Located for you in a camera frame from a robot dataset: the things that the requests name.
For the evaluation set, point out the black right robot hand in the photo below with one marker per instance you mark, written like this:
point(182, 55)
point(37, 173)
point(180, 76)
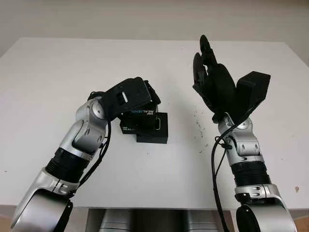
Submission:
point(217, 84)

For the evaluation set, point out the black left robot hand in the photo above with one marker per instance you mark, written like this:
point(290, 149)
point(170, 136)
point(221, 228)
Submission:
point(149, 93)

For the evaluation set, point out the black RealSense box lid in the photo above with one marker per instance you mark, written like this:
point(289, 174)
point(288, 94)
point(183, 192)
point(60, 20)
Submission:
point(142, 120)

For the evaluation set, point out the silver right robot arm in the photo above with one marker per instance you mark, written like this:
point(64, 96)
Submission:
point(251, 157)

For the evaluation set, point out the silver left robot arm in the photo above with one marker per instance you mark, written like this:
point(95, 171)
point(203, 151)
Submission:
point(72, 149)

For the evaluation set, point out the silver robot torso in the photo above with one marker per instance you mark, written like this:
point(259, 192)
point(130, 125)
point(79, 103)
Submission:
point(154, 221)

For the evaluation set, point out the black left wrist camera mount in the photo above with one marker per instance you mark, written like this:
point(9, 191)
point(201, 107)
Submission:
point(128, 94)

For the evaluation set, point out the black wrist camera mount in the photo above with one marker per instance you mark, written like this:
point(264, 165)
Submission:
point(253, 89)
point(128, 94)

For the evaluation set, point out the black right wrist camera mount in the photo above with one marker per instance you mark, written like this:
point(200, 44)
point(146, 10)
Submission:
point(253, 89)

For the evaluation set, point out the black camera box base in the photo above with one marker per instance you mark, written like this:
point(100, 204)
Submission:
point(154, 137)

